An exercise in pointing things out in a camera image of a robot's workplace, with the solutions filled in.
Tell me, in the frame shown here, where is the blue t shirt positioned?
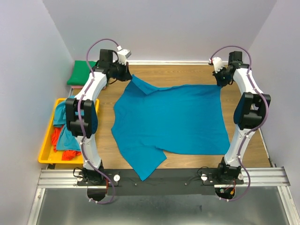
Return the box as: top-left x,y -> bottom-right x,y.
112,76 -> 230,180

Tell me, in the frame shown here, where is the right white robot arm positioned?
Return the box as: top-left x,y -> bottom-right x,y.
210,51 -> 271,184

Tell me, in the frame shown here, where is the aluminium frame rail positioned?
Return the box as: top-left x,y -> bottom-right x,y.
28,167 -> 300,225

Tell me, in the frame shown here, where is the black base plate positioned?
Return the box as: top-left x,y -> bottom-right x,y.
73,166 -> 244,202

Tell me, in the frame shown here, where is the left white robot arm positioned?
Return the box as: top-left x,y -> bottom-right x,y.
65,46 -> 132,186

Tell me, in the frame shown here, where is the teal t shirt in bin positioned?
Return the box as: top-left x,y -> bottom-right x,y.
52,99 -> 82,151

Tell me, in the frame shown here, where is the yellow plastic bin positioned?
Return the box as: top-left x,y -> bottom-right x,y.
38,97 -> 100,164

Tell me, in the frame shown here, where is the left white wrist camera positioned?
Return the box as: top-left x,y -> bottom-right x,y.
117,49 -> 131,65

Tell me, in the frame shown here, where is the folded pink t shirt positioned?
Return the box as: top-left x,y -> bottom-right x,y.
71,84 -> 107,90

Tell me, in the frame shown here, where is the orange t shirt in bin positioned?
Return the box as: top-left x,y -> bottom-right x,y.
51,126 -> 81,161

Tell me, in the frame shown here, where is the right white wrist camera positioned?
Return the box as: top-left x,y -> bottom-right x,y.
211,57 -> 224,73

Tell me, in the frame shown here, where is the folded green t shirt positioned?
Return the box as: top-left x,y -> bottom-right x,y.
67,60 -> 90,86

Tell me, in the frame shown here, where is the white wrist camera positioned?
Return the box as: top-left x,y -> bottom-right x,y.
211,57 -> 224,73
117,49 -> 131,65

